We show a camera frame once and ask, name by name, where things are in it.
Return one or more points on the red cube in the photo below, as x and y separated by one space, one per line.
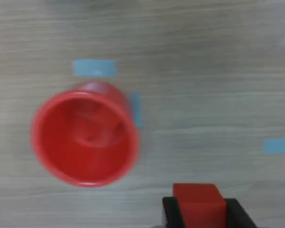
199 204

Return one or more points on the blue tape patch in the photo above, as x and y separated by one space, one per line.
276 145
137 109
95 67

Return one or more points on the red plastic cup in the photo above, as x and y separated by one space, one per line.
61 154

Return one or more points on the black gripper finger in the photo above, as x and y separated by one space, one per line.
172 213
237 218

